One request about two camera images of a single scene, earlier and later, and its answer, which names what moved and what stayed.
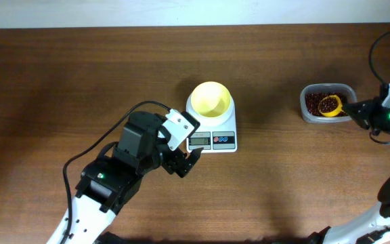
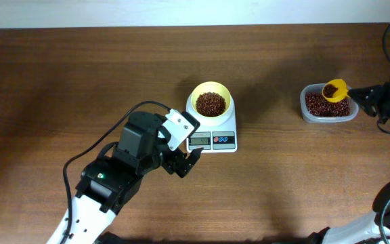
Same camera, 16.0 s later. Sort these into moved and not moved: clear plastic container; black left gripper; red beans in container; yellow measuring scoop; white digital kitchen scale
Moved: yellow measuring scoop
Not moved: black left gripper; red beans in container; clear plastic container; white digital kitchen scale
